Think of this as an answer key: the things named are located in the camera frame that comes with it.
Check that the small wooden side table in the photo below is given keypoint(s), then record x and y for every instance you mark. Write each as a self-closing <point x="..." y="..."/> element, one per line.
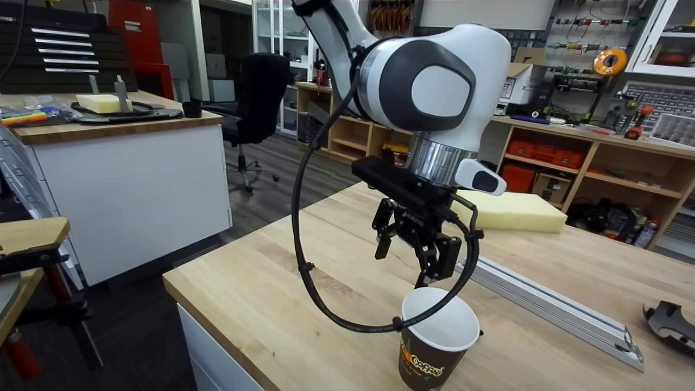
<point x="36" y="290"/>

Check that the black metal bracket tool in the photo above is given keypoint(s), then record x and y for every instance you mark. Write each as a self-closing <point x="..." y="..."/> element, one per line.
<point x="667" y="322"/>

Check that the orange filament spool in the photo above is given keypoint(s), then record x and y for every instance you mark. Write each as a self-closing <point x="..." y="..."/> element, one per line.
<point x="611" y="62"/>

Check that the black tool chest drawers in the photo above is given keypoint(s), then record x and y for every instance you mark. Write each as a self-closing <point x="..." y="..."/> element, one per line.
<point x="53" y="51"/>

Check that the red storage bins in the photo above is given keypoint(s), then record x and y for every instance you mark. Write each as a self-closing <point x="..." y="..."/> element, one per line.
<point x="546" y="153"/>

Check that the wooden shelving workbench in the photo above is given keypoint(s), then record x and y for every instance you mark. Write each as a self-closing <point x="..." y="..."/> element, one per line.
<point x="646" y="184"/>

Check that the yellow foam block on table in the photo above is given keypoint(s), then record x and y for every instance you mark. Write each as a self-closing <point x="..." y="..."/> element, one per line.
<point x="515" y="212"/>

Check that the black office chair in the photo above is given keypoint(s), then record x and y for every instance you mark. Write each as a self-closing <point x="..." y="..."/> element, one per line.
<point x="264" y="84"/>

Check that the white cabinet workbench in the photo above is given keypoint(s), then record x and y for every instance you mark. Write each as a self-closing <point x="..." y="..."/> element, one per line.
<point x="131" y="191"/>

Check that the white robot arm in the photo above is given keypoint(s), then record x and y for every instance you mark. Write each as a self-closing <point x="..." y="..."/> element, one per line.
<point x="444" y="90"/>

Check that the white cardboard box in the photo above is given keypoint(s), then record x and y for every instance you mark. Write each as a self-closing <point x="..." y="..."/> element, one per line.
<point x="520" y="84"/>

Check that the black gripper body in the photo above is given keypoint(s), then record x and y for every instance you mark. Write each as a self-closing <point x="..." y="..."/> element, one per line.
<point x="420" y="208"/>

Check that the yellow foam on left bench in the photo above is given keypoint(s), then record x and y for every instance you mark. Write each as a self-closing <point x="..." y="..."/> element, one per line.
<point x="102" y="103"/>

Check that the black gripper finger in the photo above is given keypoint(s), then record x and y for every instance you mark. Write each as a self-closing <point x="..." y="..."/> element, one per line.
<point x="437" y="260"/>
<point x="382" y="226"/>

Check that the brown paper coffee cup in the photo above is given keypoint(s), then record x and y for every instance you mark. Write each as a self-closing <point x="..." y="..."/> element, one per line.
<point x="432" y="348"/>

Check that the aluminium extrusion rail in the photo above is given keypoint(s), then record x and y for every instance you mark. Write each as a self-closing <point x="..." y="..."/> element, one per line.
<point x="565" y="313"/>

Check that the red tool cabinet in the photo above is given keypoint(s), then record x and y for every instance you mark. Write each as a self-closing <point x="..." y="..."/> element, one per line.
<point x="134" y="21"/>

